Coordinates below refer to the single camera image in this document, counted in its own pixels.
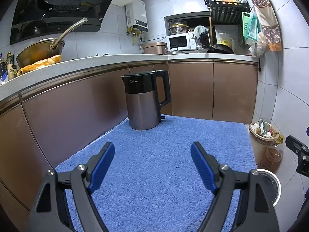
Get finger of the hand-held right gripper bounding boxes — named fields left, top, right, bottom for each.
left=285, top=135, right=304, bottom=154

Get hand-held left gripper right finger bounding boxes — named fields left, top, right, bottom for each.
left=190, top=142, right=280, bottom=232

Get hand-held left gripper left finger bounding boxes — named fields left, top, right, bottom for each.
left=28, top=142, right=115, bottom=232

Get white trash bin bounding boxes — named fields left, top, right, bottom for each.
left=256, top=169, right=282, bottom=208

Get cooking oil bottle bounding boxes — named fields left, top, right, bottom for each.
left=264, top=132, right=285, bottom=171

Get crumpled packaging scraps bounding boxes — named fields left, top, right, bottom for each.
left=252, top=119, right=276, bottom=138

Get beige bucket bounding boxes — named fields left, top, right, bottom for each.
left=249, top=122, right=277, bottom=165

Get blue towel mat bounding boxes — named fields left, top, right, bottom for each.
left=54, top=113, right=257, bottom=232

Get brown black electric kettle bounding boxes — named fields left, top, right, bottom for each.
left=121, top=70, right=172, bottom=131

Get clear hanging bag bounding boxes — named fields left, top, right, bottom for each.
left=253, top=31, right=266, bottom=57

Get black wok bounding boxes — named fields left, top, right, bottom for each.
left=201, top=43, right=235, bottom=55

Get glass pot lid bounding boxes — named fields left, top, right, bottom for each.
left=164, top=48, right=186, bottom=55

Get yellow snack bag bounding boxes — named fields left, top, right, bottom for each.
left=17, top=54, right=62, bottom=75

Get green plastic bag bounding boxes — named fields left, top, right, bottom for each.
left=242, top=12, right=262, bottom=45

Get floral apron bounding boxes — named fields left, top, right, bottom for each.
left=249, top=0, right=283, bottom=52

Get brown rice cooker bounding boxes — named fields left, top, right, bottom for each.
left=143, top=42, right=168, bottom=55

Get white microwave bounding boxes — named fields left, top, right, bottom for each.
left=166, top=32, right=201, bottom=51

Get glass sauce bottle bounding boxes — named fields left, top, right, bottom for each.
left=6, top=51, right=18, bottom=80

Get grey blue towel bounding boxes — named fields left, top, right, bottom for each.
left=193, top=25, right=210, bottom=39

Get brass pipe fittings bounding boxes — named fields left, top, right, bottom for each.
left=126, top=26, right=144, bottom=46

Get steel pot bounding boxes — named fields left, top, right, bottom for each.
left=168, top=20, right=190, bottom=36

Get black dish rack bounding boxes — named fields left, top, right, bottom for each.
left=202, top=0, right=250, bottom=46

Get white water heater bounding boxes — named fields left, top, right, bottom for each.
left=125, top=0, right=148, bottom=32

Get brass wok long handle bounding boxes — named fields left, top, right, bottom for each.
left=16, top=18, right=88, bottom=68

